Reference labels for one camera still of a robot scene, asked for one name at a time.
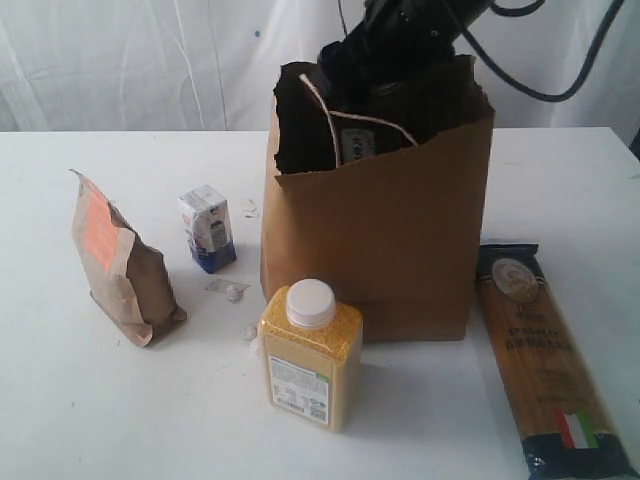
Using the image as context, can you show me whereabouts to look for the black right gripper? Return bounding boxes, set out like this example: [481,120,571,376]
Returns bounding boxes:
[315,1,458,106]

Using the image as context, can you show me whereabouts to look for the dark tea can silver lid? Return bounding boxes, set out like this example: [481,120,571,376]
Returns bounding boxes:
[340,128,376,164]

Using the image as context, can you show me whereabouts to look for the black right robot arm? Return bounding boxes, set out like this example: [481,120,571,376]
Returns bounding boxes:
[308,0,490,112]

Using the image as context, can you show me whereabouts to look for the brown paper shopping bag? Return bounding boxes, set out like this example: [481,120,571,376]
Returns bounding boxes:
[260,55,494,343]

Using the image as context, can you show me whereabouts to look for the small white blue carton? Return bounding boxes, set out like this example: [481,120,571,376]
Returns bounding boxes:
[178,185,237,274]

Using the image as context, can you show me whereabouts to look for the clear plastic wrapper scrap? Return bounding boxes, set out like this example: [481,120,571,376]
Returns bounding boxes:
[205,278,249,294]

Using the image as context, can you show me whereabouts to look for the white crumb beside wrapper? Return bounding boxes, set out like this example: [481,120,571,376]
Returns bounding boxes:
[225,284,244,303]

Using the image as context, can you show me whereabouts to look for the yellow millet bottle white cap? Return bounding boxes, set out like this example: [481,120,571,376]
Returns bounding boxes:
[258,279,363,431]

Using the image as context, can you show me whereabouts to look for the kraft pouch with orange label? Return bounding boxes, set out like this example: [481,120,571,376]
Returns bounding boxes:
[72,172,187,347]

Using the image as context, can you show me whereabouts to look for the spaghetti packet dark blue ends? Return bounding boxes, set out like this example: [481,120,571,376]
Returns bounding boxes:
[476,244,639,479]

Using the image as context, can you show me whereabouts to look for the black cable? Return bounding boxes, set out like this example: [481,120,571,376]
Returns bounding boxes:
[459,0,626,103]

